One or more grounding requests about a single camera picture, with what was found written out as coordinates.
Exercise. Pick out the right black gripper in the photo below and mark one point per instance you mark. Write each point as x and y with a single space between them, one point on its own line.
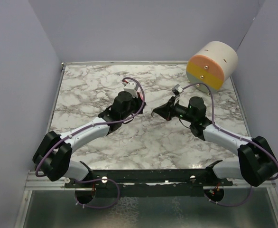
166 110

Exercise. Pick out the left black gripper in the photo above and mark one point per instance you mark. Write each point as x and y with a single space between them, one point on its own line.
139 103

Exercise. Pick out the cylindrical pastel drawer box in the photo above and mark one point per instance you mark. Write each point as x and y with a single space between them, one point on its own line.
211 66

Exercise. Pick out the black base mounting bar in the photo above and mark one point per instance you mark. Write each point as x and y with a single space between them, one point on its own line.
147 183

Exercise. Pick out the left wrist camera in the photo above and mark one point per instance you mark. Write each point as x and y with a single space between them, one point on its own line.
131 87

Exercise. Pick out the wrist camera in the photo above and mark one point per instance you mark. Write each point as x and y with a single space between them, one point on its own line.
177 91
131 87

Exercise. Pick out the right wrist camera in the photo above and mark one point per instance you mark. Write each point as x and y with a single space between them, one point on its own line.
177 91

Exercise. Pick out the aluminium table frame rail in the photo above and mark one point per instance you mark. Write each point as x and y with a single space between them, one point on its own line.
27 194

